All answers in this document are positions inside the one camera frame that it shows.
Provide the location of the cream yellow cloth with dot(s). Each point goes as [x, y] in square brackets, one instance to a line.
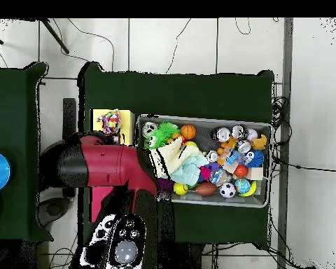
[176, 155]

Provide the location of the knotted polka dot cloth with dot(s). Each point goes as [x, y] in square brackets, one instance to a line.
[109, 122]

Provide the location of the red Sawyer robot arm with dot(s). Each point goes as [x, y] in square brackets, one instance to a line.
[109, 165]

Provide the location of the wooden three-hole box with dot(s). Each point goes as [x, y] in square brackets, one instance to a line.
[127, 123]

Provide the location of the silver mesh bin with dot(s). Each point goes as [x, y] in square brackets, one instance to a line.
[207, 120]

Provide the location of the green spiky puffer toy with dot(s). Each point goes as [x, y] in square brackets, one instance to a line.
[161, 133]

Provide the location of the orange toy basketball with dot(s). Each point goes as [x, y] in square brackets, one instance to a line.
[188, 131]

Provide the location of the light blue cloth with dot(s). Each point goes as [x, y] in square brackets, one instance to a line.
[189, 169]

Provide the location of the yellow smiley ball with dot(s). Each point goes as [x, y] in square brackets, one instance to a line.
[180, 189]

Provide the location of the brown toy football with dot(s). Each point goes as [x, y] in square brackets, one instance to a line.
[205, 189]

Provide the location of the black white soccer ball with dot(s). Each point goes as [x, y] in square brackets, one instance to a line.
[227, 190]

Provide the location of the blue globe ball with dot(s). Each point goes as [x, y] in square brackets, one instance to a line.
[242, 185]

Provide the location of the large blue spiky puffer toy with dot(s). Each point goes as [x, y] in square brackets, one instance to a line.
[256, 158]

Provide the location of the black standing panel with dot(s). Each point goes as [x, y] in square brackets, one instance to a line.
[69, 117]

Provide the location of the grey round floor stand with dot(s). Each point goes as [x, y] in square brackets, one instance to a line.
[54, 208]

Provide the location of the long black tripod leg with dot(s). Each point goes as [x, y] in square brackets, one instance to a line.
[56, 37]

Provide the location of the dark green side tablecloth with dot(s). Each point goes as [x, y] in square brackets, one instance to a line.
[14, 112]

